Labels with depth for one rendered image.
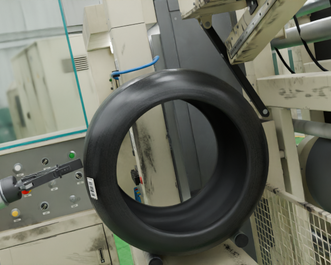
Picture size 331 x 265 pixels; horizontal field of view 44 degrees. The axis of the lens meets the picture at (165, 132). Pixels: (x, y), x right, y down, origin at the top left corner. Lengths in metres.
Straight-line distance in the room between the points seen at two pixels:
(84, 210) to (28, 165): 0.33
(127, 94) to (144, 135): 0.42
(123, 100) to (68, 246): 1.00
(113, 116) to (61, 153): 0.81
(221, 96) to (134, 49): 0.48
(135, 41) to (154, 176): 0.51
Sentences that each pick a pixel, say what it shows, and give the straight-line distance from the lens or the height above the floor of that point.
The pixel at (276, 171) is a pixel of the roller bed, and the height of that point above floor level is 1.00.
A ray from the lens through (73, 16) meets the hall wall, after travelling 11.06.
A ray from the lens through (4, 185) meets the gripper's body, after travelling 1.29.
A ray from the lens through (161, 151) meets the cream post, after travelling 1.60.
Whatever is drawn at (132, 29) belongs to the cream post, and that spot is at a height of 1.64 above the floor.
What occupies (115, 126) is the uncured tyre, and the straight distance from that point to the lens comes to 1.16.
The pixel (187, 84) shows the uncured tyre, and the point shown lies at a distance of 1.19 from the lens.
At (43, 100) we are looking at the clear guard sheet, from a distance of 1.91.
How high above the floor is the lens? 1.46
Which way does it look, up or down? 8 degrees down
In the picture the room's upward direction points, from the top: 11 degrees counter-clockwise
